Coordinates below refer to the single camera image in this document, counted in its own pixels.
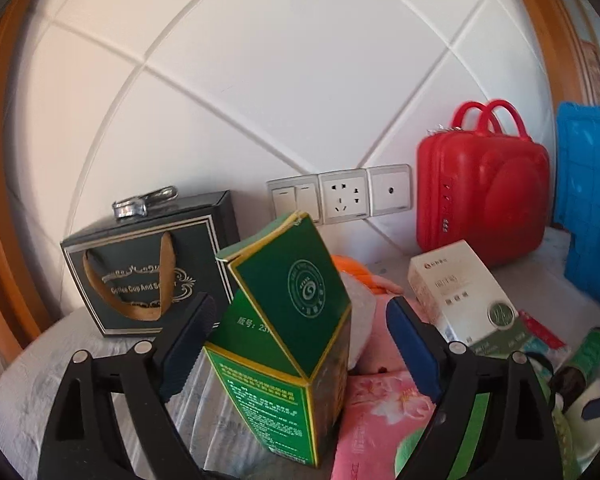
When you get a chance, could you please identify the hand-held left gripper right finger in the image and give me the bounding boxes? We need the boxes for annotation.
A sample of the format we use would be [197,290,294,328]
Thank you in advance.
[385,296,566,480]

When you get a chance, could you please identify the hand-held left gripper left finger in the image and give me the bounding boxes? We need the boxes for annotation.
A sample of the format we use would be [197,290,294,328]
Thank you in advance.
[36,291,219,480]

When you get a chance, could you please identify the green carton box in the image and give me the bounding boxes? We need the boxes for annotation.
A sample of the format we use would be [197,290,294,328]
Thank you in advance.
[202,212,354,469]

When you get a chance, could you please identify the blue plastic crate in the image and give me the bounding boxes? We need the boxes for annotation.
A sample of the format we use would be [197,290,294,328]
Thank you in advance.
[552,101,600,324]

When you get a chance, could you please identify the green bottle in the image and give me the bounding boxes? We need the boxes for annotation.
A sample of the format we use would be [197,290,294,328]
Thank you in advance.
[550,326,600,409]

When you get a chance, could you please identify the pink floral cloth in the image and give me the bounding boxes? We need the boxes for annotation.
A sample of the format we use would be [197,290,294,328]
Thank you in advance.
[330,300,462,480]

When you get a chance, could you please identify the orange and white plush toy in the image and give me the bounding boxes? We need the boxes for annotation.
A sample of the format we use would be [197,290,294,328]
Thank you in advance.
[341,272,382,367]

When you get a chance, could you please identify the white carton box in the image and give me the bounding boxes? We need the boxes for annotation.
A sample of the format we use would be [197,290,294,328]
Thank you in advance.
[407,239,531,357]

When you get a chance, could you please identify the red and white packet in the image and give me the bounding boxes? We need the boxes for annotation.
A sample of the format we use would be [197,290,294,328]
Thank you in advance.
[517,310,571,361]

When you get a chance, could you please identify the orange and pink plush toy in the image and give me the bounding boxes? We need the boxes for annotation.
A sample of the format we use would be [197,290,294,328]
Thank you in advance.
[329,254,406,306]

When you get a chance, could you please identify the dark gift box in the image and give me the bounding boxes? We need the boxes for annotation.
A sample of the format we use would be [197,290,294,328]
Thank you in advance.
[60,190,241,339]

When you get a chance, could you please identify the metal clip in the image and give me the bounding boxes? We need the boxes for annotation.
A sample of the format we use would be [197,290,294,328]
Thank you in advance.
[112,186,177,221]

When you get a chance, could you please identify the small red suitcase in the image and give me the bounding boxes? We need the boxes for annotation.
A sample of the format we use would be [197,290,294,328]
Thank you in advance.
[415,99,552,269]

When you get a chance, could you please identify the white single-hole wall socket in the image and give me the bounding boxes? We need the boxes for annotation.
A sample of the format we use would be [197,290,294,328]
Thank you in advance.
[367,163,412,217]

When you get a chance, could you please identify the white wall switch panel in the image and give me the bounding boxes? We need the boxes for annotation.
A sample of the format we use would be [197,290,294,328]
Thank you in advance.
[266,180,324,226]

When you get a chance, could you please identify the wooden wall frame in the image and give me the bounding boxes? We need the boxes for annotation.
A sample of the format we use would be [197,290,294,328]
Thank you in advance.
[0,0,600,352]

